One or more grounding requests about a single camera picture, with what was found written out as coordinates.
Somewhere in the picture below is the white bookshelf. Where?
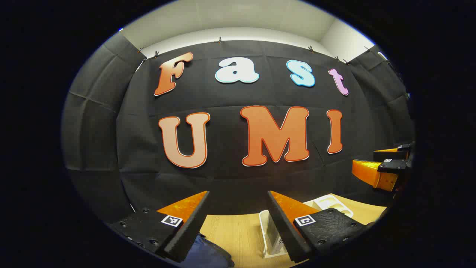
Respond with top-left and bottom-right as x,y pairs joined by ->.
259,194 -> 354,259

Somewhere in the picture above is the black backdrop cloth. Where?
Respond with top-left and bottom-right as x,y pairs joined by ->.
61,32 -> 415,224

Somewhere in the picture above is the blue schoolbag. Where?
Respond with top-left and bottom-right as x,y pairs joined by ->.
181,233 -> 235,268

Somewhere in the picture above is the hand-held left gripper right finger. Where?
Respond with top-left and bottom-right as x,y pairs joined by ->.
268,191 -> 373,263

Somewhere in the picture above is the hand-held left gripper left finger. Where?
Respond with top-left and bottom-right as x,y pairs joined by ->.
108,191 -> 211,263

